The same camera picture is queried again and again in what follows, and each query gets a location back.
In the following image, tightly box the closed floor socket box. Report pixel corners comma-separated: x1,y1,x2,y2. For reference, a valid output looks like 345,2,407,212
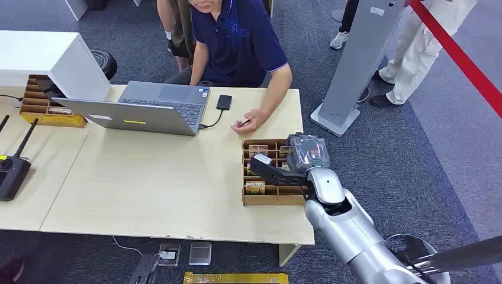
188,241,213,266

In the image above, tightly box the black portable drive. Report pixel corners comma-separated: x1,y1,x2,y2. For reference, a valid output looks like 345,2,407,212
215,94,233,111

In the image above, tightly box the red barrier belt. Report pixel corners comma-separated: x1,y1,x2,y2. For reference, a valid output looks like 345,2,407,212
404,0,502,119

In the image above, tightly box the person's left hand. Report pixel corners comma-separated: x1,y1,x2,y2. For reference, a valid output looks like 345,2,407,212
230,108,270,135

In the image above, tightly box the grey laptop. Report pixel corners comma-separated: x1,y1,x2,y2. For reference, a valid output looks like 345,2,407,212
52,80,211,137

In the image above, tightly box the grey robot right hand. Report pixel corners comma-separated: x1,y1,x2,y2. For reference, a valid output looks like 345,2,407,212
285,132,331,174

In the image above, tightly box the white furniture panel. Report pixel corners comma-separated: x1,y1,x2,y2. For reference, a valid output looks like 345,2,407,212
65,0,89,21

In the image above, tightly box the white box cabinet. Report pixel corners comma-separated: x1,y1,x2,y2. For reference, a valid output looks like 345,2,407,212
0,30,113,101

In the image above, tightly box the wooden card holder on yellow base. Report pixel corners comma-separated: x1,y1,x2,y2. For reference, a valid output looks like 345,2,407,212
20,74,85,118

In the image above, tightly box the black drive cable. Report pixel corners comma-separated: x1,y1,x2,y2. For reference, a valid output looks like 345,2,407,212
198,109,224,130

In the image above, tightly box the dark grey blurred bar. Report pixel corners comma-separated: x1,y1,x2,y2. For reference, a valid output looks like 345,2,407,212
407,234,502,277

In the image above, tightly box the black router with antennas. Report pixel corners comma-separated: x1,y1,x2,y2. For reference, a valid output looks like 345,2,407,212
0,114,40,202

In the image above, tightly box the grey kiosk stand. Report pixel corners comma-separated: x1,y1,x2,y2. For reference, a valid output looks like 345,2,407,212
310,0,408,137

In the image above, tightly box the yellow floor tape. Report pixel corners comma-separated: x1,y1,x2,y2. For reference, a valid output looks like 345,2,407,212
183,271,290,284

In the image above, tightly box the floor socket box with plug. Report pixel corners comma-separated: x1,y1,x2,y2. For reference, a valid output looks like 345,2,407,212
157,242,182,267

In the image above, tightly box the white floor cable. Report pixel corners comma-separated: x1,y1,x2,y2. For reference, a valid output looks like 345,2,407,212
111,235,166,259

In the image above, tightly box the black round stool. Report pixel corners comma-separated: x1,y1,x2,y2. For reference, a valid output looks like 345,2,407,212
89,49,118,82

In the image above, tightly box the wooden card holder with slots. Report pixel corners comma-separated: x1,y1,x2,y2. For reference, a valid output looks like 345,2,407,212
241,138,311,207

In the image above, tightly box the black wrist camera with pale box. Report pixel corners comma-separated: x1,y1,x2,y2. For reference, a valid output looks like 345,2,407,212
249,153,311,188

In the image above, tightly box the seated person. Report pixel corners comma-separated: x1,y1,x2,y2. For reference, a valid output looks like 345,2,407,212
165,0,294,118

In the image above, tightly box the yellow base strip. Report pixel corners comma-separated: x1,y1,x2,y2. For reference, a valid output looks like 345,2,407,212
20,111,88,129

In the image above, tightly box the pale wooden desk leg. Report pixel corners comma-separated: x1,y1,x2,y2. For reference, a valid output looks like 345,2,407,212
278,243,303,267

